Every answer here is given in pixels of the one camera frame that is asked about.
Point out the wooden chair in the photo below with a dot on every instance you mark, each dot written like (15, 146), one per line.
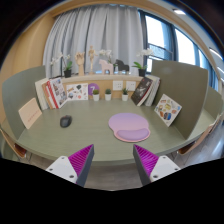
(207, 147)
(10, 150)

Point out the white books stack left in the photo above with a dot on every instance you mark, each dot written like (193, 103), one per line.
(40, 93)

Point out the pink purple mouse pad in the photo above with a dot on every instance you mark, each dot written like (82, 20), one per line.
(129, 127)

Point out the wooden chair left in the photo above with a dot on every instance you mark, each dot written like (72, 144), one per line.
(10, 150)

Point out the small potted plant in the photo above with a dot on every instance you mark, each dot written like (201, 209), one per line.
(108, 94)
(124, 94)
(96, 95)

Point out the white orchid right pot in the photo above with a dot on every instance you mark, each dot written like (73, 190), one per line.
(141, 67)

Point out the black computer mouse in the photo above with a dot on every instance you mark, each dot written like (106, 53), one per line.
(65, 121)

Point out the green desk divider right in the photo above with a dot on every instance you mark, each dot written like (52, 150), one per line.
(188, 85)

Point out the sticker postcard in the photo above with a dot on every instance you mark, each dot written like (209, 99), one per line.
(76, 92)

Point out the white orchid left pot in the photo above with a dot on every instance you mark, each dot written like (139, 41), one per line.
(66, 64)

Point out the white orchid pot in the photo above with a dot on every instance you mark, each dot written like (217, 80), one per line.
(141, 67)
(66, 64)

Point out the white books stack right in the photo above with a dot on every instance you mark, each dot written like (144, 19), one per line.
(155, 86)

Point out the small potted plant right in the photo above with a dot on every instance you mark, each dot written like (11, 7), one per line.
(124, 94)

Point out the dark book leaning right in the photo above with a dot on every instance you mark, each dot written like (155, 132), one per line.
(142, 91)

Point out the wooden hand model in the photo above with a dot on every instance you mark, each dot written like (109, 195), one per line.
(79, 58)

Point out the wooden mannequin figure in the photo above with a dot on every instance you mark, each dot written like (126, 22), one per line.
(91, 54)

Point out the pink wooden horse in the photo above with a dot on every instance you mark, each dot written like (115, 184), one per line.
(106, 67)

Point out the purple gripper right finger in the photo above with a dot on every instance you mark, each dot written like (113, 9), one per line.
(152, 167)

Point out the red white magazine left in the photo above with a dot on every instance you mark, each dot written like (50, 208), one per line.
(57, 92)

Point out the beige card sign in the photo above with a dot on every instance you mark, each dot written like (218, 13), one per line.
(29, 113)

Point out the white wall socket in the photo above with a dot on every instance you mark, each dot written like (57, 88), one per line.
(131, 85)
(117, 85)

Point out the black wooden horse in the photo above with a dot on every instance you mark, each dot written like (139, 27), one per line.
(121, 65)

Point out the white orchid middle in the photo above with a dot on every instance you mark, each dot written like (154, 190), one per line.
(107, 53)

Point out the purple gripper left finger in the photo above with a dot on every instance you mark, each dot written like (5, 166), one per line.
(74, 168)

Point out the green desk divider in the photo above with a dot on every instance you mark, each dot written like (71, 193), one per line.
(188, 85)
(16, 92)

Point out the white books stack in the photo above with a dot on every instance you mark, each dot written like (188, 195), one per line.
(40, 93)
(155, 86)

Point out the white wall socket left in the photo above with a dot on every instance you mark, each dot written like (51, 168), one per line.
(117, 85)

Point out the small potted plant middle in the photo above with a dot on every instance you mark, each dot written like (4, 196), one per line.
(108, 94)

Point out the wooden chair right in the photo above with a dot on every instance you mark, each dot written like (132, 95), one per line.
(207, 147)

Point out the colourful picture book right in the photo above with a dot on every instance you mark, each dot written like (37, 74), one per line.
(167, 109)

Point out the green desk divider left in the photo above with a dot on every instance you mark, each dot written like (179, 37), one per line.
(16, 92)

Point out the small potted plant left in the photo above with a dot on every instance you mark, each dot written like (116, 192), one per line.
(96, 95)

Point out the white wall socket right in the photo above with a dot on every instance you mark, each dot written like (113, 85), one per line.
(131, 85)

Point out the grey curtain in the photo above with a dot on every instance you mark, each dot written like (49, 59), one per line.
(114, 28)

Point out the purple round card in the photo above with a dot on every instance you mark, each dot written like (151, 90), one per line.
(92, 87)

